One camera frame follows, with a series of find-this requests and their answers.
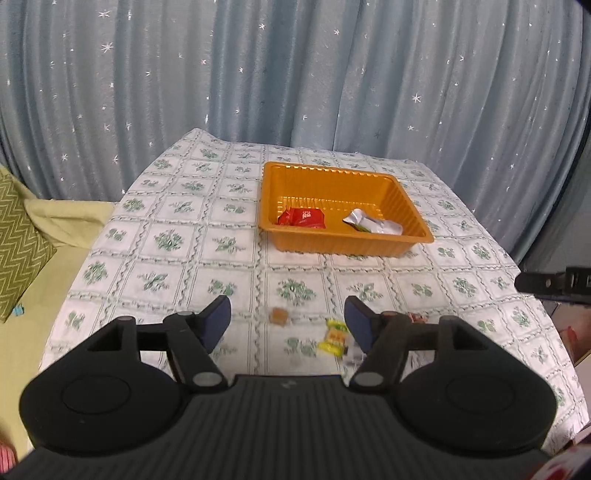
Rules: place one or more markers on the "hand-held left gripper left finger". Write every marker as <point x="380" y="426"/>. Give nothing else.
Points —
<point x="219" y="319"/>

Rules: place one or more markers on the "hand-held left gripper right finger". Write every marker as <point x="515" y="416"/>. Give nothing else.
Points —
<point x="359" y="323"/>

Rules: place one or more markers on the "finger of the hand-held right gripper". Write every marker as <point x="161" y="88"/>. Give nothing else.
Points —
<point x="540" y="282"/>

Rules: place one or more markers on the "yellow-green candy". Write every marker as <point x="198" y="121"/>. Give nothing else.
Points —
<point x="334" y="340"/>

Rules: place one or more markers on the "small red candy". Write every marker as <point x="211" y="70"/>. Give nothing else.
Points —
<point x="416" y="317"/>

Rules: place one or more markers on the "small amber candy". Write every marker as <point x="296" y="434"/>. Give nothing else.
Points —
<point x="279" y="316"/>

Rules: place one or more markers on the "silver snack sachet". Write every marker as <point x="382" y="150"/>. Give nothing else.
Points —
<point x="376" y="224"/>

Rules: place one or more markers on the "large red snack packet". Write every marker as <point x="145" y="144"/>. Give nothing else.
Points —
<point x="304" y="218"/>

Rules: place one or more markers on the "orange plastic tray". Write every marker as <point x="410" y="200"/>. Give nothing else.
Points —
<point x="341" y="203"/>

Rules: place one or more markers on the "small blue object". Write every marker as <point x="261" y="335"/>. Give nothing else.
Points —
<point x="18" y="309"/>

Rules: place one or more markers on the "green zigzag cushion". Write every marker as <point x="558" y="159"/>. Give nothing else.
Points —
<point x="21" y="240"/>

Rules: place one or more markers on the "blue starry curtain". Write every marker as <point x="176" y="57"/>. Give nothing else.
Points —
<point x="277" y="69"/>

